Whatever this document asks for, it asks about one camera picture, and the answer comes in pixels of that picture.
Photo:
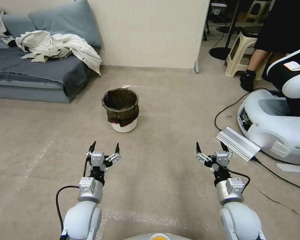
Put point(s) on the small blue-grey cushion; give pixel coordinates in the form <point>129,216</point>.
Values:
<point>17,25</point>

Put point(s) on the white paper scrap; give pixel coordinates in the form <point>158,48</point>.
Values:
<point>125,86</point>

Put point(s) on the beige partition panel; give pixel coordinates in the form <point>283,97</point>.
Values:
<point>152,32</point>

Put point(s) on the large blue-grey cushion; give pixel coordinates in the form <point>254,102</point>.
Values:
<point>67,20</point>

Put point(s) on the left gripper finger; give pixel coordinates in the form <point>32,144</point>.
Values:
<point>114,156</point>
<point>92,148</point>

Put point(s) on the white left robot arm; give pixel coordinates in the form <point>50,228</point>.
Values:
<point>82,220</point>

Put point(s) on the grey sofa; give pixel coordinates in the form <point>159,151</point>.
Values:
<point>22,91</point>

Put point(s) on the grey partition foot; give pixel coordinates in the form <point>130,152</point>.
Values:
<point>196,67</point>

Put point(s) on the white floor tape strip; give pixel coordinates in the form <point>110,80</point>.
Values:
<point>292,168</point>

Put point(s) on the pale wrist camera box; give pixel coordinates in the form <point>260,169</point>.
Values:
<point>97,158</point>
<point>222,158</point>

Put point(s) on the black floor stand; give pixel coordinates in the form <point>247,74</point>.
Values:
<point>221,51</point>

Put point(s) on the white wheeled robot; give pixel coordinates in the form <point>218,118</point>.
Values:
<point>272,125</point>

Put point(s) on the silver ribbed metal box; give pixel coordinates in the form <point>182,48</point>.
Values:
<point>237,143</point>

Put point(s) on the person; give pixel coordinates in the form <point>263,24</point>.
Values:
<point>257,57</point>

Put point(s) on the beige plastic stool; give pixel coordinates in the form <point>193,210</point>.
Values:
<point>258,7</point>
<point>242,47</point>

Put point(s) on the cream crumpled garment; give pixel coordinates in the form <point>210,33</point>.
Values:
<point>72,45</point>

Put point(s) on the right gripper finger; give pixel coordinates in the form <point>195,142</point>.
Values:
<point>225,148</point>
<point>202,157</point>

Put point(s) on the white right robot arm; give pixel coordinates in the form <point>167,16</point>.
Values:
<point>240,217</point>

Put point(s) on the white trash can, dark bag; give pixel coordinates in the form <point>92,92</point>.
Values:
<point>123,126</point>

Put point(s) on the dark grey sofa blanket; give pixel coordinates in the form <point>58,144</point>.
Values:
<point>27,65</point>

